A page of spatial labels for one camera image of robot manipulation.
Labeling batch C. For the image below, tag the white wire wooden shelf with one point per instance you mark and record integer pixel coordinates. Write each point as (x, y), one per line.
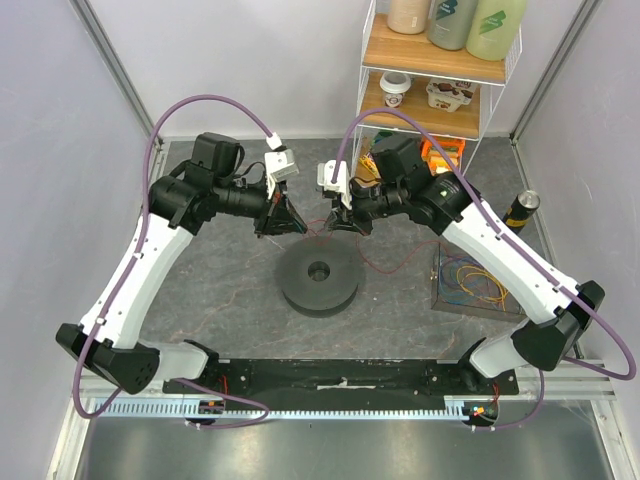
(385, 50)

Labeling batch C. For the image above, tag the grey slotted cable duct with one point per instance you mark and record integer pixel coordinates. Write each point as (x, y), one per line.
(200, 409)

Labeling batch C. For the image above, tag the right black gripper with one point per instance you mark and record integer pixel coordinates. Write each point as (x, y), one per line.
(347, 212)

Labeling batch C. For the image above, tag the black yellow drink can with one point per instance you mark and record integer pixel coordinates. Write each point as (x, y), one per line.
(525, 204)

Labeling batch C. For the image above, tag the white chocolate dessert tub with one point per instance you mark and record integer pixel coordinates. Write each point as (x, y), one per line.
(449, 95)

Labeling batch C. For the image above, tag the light green bottle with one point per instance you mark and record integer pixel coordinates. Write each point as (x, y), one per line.
(494, 27)

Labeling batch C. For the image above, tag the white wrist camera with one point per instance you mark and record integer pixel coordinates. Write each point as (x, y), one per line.
(279, 163)
(333, 180)

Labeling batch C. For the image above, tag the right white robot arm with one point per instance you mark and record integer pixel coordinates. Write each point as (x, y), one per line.
(552, 301)

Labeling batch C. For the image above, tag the yellow candy bag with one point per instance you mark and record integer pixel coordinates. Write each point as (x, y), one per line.
(367, 164)

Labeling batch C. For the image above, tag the beige bottle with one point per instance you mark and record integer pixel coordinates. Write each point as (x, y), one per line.
(408, 17)

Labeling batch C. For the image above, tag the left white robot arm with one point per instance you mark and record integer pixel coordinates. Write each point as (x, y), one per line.
(107, 341)

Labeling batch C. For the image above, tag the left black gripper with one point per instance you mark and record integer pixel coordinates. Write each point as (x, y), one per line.
(281, 216)

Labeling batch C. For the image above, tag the clear box of wires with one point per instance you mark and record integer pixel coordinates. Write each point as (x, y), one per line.
(461, 285)

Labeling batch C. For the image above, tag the white paper cup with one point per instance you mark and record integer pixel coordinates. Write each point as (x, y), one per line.
(394, 86)

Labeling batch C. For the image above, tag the blue green snack box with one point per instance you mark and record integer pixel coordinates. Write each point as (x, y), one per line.
(380, 136)

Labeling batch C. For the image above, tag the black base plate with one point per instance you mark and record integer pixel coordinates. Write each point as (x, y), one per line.
(351, 385)

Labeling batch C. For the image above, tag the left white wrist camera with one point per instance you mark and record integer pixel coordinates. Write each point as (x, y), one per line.
(279, 163)

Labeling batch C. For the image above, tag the grey green bottle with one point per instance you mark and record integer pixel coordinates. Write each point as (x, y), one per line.
(451, 22)

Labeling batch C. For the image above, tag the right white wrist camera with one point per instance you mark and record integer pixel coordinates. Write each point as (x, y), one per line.
(333, 180)

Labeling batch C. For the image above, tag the black cable spool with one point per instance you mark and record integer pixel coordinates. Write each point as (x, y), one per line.
(319, 278)

